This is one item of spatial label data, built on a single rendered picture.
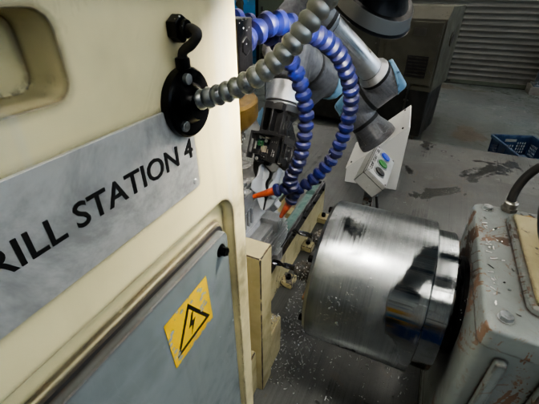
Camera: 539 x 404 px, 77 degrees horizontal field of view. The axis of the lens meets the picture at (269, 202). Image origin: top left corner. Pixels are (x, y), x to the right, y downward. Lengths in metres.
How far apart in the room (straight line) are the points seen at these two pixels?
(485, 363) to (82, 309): 0.44
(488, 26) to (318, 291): 7.02
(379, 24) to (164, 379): 0.30
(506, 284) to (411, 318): 0.12
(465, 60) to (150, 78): 7.30
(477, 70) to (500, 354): 7.08
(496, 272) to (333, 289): 0.21
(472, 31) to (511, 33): 0.57
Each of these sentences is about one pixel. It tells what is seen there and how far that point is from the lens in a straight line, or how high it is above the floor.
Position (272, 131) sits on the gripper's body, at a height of 1.25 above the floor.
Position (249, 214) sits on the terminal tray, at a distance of 0.65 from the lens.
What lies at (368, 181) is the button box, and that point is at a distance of 0.91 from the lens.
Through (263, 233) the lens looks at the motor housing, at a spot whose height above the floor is 1.06.
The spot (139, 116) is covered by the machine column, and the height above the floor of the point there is 1.42.
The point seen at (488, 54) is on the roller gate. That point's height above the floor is 0.51.
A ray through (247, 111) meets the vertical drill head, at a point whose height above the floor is 1.33.
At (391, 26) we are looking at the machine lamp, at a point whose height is 1.45.
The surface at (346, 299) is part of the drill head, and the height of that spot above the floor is 1.09.
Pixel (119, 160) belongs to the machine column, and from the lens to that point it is 0.18.
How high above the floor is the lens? 1.47
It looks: 32 degrees down
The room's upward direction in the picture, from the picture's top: straight up
